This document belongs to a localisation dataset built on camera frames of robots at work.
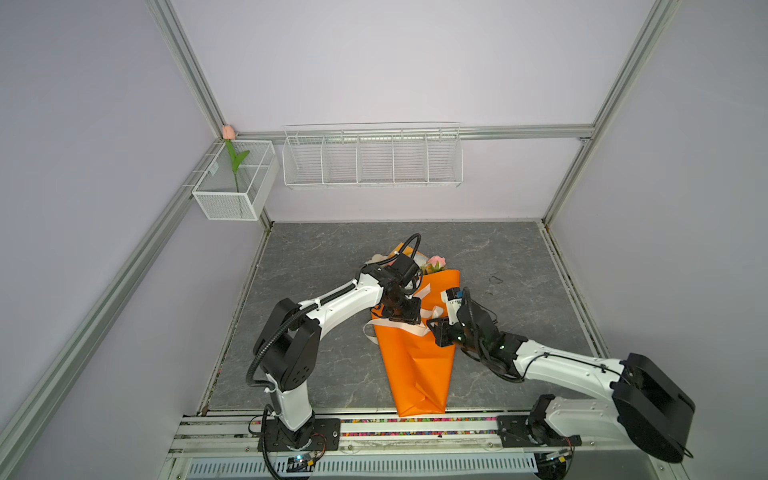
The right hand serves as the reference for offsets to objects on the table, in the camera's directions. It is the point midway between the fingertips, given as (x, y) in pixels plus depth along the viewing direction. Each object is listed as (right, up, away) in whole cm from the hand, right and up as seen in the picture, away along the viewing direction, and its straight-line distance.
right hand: (427, 324), depth 83 cm
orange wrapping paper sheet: (-3, -11, -2) cm, 12 cm away
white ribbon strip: (-5, -1, +1) cm, 5 cm away
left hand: (-3, 0, +1) cm, 3 cm away
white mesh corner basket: (-57, +42, +7) cm, 71 cm away
